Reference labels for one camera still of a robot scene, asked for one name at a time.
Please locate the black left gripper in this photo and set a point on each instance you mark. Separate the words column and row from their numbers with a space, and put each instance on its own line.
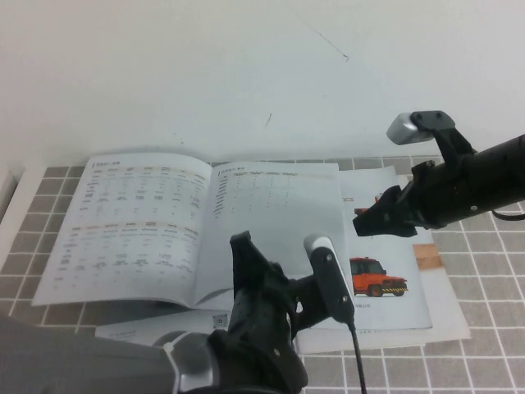
column 262, row 312

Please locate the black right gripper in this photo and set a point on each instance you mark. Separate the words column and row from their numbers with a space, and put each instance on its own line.
column 459, row 189

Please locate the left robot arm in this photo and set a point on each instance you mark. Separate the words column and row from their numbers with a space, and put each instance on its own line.
column 102, row 365

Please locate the white zip tie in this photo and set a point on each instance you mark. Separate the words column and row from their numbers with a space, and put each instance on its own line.
column 172, row 361

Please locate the grey checkered tablecloth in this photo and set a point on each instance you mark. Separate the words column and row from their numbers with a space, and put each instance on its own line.
column 492, row 287

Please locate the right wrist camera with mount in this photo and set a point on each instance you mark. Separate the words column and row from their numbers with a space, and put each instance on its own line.
column 400, row 129

